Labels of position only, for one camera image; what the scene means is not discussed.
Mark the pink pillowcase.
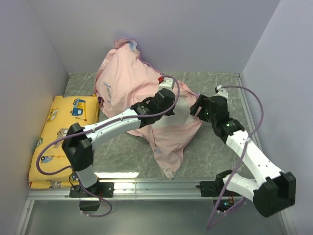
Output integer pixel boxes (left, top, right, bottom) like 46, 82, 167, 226
94, 39, 201, 180

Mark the white pillow insert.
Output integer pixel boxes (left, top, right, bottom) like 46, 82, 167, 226
152, 97, 195, 129

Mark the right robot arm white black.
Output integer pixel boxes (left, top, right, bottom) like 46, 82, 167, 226
190, 94, 296, 217

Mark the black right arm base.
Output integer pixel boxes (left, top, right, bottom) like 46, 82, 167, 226
196, 180, 240, 212

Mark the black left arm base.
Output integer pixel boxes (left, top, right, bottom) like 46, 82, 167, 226
69, 182, 114, 217

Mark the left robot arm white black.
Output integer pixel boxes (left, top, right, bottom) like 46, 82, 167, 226
62, 88, 176, 197

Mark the yellow cartoon car pillow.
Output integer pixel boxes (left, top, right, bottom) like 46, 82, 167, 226
28, 95, 99, 189

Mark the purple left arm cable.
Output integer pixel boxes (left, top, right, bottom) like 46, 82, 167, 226
36, 75, 181, 218

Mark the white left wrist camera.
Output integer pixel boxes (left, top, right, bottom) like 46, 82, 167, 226
158, 76, 175, 91

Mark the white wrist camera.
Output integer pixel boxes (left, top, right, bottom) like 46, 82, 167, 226
215, 85, 229, 99
158, 76, 175, 91

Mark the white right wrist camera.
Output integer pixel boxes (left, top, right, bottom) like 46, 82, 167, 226
215, 85, 229, 99

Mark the aluminium right side rail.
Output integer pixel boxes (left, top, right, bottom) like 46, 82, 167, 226
233, 73, 263, 151

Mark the aluminium rail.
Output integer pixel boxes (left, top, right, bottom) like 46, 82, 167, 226
16, 179, 287, 235
233, 73, 263, 151

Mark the aluminium front rail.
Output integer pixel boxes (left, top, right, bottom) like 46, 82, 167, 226
16, 179, 287, 235

